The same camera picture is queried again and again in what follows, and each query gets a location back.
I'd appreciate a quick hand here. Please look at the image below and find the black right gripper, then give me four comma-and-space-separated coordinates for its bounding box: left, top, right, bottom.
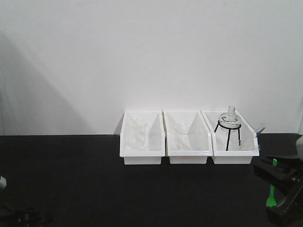
253, 156, 303, 226

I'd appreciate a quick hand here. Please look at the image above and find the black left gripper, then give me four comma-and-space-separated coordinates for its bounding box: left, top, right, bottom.
0, 204, 51, 227

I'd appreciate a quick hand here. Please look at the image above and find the green plastic spoon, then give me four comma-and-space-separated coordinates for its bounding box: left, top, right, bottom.
266, 158, 277, 209

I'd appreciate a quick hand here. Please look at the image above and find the right white plastic bin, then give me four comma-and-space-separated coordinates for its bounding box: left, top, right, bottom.
201, 111, 259, 164

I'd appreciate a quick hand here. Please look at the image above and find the white plastic bin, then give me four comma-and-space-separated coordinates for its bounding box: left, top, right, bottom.
119, 111, 166, 165
201, 111, 259, 164
163, 111, 213, 164

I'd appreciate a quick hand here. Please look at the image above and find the round-bottom glass flask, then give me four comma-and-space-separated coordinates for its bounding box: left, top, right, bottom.
218, 105, 241, 130

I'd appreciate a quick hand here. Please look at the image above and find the middle white plastic bin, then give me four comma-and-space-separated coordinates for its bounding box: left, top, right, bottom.
163, 111, 213, 164

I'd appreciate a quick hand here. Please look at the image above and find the clear glass beaker in middle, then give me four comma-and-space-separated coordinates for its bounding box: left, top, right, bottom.
174, 123, 196, 151

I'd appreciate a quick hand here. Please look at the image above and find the tall clear glass beaker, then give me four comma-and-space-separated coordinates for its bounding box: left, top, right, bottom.
126, 118, 148, 149

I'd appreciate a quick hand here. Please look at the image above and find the left white plastic bin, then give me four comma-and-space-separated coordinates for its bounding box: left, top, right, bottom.
119, 111, 166, 165

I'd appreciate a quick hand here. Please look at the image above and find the black wire tripod stand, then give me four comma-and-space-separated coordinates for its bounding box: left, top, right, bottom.
214, 120, 241, 151

